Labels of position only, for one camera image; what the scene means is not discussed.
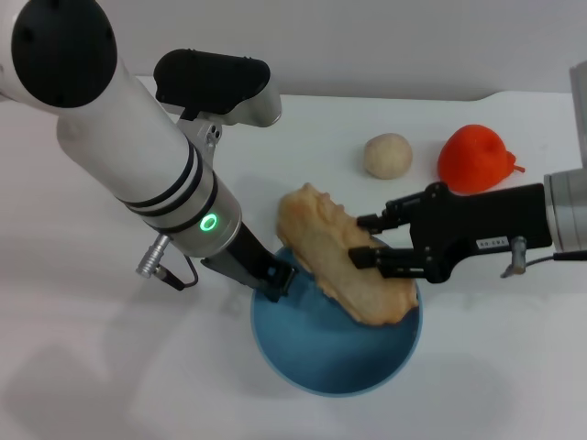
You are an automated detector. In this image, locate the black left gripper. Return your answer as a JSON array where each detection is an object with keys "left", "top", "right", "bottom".
[{"left": 200, "top": 223, "right": 300, "bottom": 304}]

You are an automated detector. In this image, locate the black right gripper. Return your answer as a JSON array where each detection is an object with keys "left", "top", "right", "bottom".
[{"left": 348, "top": 181, "right": 554, "bottom": 282}]

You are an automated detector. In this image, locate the long toasted bread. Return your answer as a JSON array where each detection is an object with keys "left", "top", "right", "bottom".
[{"left": 276, "top": 181, "right": 419, "bottom": 328}]

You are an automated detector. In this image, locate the blue bowl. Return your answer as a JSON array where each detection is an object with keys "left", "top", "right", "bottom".
[{"left": 250, "top": 233, "right": 424, "bottom": 398}]

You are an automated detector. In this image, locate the beige round bun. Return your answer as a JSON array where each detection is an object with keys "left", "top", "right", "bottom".
[{"left": 363, "top": 132, "right": 414, "bottom": 180}]

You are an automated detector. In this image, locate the red pepper toy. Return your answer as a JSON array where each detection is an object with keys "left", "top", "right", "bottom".
[{"left": 437, "top": 124, "right": 527, "bottom": 196}]

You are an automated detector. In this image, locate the right arm cable with connector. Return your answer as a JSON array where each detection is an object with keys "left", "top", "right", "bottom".
[{"left": 499, "top": 235, "right": 587, "bottom": 279}]

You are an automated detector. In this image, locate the arm cable with connector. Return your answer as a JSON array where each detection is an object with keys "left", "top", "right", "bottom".
[
  {"left": 499, "top": 235, "right": 587, "bottom": 279},
  {"left": 135, "top": 233, "right": 199, "bottom": 292}
]

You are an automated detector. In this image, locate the left arm cable with connector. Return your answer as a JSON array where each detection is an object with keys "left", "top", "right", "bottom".
[{"left": 135, "top": 233, "right": 199, "bottom": 292}]

